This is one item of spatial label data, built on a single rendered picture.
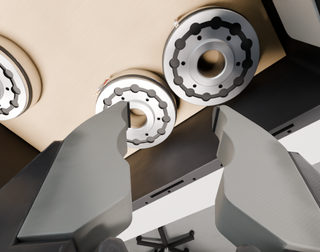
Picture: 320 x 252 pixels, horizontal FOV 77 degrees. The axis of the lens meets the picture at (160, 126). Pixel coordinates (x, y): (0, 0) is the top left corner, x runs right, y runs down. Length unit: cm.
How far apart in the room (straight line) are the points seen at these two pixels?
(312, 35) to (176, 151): 17
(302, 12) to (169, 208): 57
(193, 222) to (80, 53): 188
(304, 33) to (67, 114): 29
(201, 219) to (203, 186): 142
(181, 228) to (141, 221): 141
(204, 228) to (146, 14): 200
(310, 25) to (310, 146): 41
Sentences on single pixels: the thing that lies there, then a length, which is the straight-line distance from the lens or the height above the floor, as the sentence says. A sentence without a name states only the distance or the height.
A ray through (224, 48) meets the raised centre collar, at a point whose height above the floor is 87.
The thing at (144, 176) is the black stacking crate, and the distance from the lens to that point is 27.
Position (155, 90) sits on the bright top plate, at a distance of 24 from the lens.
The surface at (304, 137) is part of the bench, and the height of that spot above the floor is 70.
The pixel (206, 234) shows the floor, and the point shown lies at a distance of 222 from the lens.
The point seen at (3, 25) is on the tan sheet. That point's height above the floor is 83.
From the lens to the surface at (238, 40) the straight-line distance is 23.
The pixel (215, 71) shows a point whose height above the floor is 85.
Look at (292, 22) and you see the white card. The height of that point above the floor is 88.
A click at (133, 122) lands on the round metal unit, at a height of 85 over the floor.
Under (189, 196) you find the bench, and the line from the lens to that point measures 61.
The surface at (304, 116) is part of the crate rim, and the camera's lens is 21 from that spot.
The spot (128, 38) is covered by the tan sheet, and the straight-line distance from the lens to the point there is 26.
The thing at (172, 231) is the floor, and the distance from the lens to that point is 215.
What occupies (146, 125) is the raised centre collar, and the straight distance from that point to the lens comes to 25.
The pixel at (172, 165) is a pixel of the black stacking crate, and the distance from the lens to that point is 24.
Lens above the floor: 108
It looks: 58 degrees down
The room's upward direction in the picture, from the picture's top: 176 degrees counter-clockwise
